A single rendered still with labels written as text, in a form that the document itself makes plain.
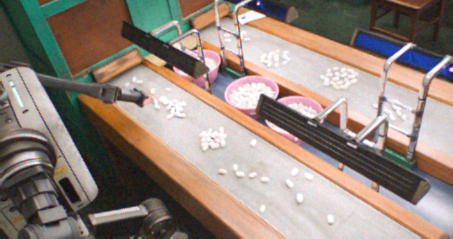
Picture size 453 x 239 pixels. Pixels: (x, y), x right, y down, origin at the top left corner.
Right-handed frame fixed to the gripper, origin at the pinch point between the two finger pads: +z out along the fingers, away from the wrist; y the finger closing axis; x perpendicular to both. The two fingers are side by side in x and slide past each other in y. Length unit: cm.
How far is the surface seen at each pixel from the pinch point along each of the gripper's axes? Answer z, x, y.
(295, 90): 45, -29, -44
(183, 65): -9.5, -24.4, -23.9
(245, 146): 15, -1, -52
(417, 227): 22, -8, -126
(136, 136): -9.9, 15.8, -10.2
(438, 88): 77, -55, -94
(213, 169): 1, 10, -52
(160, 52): -9.8, -24.3, -6.6
